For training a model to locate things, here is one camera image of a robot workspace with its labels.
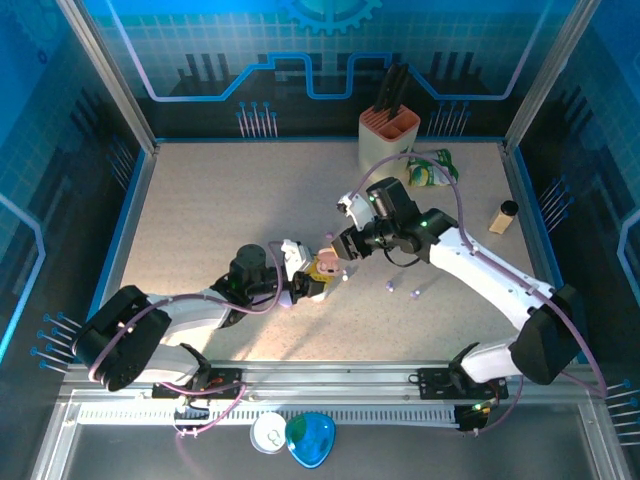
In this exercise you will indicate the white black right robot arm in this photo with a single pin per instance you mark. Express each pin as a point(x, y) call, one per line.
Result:
point(480, 270)

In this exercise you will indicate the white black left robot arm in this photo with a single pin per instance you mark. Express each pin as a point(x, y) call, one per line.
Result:
point(190, 310)

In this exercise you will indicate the green white snack bag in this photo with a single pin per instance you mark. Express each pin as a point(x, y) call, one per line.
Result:
point(432, 172)

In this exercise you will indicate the beige knife block orange top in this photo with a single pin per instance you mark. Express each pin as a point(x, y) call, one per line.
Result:
point(382, 150)

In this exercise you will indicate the beige bottle black cap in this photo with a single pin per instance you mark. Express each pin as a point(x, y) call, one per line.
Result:
point(502, 217)

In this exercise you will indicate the blue green triangular dish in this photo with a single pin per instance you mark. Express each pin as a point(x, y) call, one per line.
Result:
point(310, 440)

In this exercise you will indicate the white round lid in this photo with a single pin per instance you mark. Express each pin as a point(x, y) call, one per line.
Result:
point(265, 432)

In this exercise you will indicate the black control box with lights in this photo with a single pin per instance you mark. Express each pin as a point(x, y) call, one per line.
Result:
point(472, 419)

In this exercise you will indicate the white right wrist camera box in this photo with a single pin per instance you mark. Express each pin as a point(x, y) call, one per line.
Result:
point(357, 210)

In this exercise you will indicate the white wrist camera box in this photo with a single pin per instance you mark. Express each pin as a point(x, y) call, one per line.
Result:
point(295, 255)
point(357, 210)

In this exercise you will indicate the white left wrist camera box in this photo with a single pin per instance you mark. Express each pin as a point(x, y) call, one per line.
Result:
point(295, 255)

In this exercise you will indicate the aluminium mounting rail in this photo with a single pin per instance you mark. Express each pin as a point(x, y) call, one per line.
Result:
point(340, 380)

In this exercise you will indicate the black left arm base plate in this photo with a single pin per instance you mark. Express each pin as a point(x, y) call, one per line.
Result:
point(227, 376)

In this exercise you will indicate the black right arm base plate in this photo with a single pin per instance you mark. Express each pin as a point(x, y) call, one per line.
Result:
point(432, 382)

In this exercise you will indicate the aluminium frame post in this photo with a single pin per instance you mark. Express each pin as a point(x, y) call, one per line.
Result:
point(111, 75)
point(549, 75)

